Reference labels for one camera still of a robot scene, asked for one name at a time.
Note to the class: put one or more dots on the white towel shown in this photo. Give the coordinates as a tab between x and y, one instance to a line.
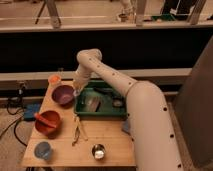
76	93

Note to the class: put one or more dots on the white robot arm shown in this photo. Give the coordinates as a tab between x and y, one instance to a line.
151	128

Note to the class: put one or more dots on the green plastic tray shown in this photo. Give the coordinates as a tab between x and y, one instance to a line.
105	109

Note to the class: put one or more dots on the black tool in tray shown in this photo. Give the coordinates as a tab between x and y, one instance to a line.
117	101

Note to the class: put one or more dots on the purple bowl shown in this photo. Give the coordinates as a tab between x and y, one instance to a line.
63	94

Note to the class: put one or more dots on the blue sponge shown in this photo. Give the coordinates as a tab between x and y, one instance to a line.
126	127

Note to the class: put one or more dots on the yellow tongs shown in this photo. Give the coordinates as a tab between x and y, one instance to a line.
78	131

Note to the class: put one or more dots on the orange cup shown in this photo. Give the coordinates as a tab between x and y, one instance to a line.
54	79

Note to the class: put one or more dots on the small metal cup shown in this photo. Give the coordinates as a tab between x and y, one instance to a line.
98	151

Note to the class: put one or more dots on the red bowl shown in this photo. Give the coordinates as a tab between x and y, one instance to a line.
52	116

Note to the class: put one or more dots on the red spoon in bowl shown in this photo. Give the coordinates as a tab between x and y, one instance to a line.
44	120

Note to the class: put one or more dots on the wooden table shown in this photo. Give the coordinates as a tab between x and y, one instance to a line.
105	131

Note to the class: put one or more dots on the blue power box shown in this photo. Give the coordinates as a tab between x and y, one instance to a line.
30	110

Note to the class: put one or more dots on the blue plastic cup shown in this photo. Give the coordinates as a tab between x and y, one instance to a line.
43	150

